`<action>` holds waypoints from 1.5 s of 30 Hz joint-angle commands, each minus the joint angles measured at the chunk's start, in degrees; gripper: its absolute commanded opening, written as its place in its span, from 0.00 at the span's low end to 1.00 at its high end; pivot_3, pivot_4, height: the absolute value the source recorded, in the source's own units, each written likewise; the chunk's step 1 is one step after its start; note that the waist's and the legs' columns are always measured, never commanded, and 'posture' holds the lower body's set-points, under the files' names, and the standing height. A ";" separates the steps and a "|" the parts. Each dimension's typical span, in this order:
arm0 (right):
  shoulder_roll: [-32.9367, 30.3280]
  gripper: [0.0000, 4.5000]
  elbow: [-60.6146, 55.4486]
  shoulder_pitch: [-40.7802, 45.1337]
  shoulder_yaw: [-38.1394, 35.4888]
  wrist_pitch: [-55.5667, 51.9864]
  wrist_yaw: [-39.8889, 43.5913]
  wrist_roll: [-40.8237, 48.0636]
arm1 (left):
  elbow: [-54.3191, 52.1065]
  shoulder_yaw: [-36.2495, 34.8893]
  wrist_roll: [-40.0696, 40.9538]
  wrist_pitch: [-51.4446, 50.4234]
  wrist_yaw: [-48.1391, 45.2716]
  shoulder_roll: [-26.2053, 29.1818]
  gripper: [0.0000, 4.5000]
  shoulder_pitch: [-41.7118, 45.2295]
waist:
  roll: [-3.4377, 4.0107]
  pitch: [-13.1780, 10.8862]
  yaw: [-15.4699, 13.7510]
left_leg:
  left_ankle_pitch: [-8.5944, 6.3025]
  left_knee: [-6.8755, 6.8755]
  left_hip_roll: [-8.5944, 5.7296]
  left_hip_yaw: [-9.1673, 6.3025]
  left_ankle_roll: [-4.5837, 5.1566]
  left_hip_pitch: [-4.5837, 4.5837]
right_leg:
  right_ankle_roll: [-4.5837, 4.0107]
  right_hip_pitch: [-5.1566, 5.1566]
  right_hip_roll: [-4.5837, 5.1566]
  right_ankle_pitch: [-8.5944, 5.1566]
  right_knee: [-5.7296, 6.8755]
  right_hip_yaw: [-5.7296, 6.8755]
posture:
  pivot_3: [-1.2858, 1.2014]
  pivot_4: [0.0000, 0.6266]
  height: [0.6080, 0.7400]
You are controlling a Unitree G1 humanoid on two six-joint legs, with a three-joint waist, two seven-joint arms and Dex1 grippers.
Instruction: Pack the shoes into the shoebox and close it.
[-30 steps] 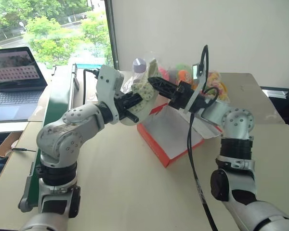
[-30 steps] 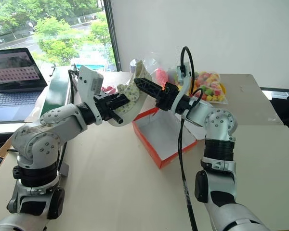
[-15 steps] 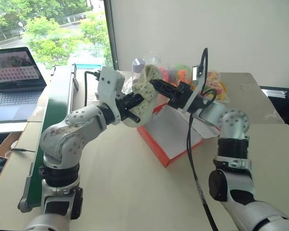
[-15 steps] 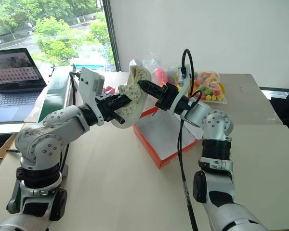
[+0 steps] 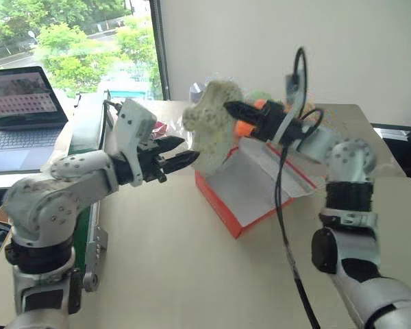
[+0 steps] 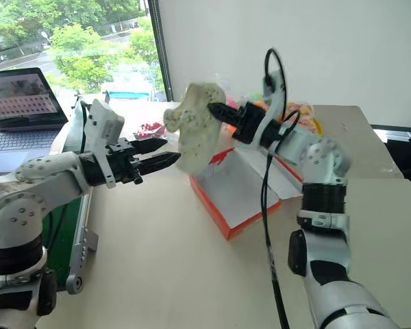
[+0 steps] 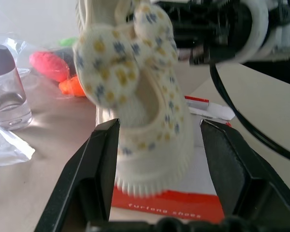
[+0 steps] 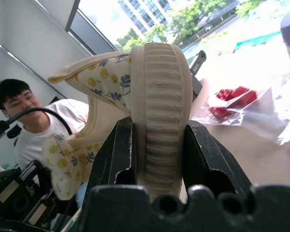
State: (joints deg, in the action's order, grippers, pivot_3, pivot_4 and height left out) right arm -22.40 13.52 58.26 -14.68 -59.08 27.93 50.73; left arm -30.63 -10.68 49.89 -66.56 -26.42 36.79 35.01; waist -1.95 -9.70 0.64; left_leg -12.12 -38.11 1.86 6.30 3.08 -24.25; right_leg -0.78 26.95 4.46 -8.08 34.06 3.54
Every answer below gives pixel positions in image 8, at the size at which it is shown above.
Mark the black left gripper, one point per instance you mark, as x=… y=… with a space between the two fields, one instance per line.
x=17 y=193

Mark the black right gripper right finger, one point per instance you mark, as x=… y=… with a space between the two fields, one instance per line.
x=207 y=159

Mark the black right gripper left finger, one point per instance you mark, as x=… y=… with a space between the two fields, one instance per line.
x=111 y=159

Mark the white plush toy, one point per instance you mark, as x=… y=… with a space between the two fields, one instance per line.
x=162 y=96

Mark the man in white t-shirt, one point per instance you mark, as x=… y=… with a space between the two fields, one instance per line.
x=33 y=142

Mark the clear plastic bag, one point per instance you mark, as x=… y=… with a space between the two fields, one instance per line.
x=256 y=116

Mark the red plastic pieces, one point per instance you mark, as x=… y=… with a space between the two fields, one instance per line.
x=232 y=99

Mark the dark window frame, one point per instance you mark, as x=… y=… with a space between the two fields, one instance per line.
x=87 y=26

